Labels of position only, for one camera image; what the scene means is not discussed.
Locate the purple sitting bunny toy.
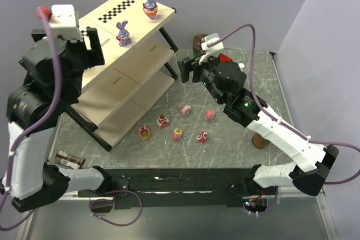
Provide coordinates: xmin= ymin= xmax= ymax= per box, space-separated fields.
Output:
xmin=116 ymin=20 xmax=132 ymax=47

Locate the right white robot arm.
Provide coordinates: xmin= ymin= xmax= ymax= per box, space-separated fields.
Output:
xmin=177 ymin=57 xmax=339 ymax=196

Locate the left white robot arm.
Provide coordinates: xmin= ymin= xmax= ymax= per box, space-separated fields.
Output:
xmin=1 ymin=28 xmax=111 ymax=212

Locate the beige three-tier shelf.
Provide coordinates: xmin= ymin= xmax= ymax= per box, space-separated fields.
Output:
xmin=30 ymin=0 xmax=178 ymax=152

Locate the brown green plush toy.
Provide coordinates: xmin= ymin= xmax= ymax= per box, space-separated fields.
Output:
xmin=192 ymin=34 xmax=208 ymax=57

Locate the red box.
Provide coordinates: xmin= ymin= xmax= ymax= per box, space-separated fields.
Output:
xmin=218 ymin=53 xmax=232 ymax=62

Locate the pink piglet toy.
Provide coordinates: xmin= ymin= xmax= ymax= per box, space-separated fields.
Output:
xmin=205 ymin=109 xmax=216 ymax=121

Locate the pink white small toy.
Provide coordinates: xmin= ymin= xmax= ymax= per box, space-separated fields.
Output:
xmin=181 ymin=105 xmax=192 ymax=116

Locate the red white fish toy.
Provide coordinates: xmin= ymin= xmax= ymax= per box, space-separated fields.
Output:
xmin=196 ymin=130 xmax=208 ymax=144

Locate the strawberry cake toy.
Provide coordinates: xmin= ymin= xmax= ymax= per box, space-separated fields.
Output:
xmin=156 ymin=114 xmax=169 ymax=129

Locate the pink roll cake toy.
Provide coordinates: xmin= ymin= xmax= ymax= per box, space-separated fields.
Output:
xmin=173 ymin=128 xmax=182 ymax=141

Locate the tin can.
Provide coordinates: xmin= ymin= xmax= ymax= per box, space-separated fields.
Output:
xmin=251 ymin=133 xmax=270 ymax=149

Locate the pink clover donut toy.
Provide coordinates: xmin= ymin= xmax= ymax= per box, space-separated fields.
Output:
xmin=138 ymin=125 xmax=151 ymax=139

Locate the brown snack packet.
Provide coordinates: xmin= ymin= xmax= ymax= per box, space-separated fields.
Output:
xmin=55 ymin=151 xmax=86 ymax=169

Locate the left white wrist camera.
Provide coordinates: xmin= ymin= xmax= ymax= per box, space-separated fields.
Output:
xmin=49 ymin=4 xmax=83 ymax=43

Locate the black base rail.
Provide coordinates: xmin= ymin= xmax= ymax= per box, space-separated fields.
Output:
xmin=78 ymin=166 xmax=277 ymax=210

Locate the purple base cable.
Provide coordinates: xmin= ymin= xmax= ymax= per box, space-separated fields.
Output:
xmin=89 ymin=191 xmax=143 ymax=227

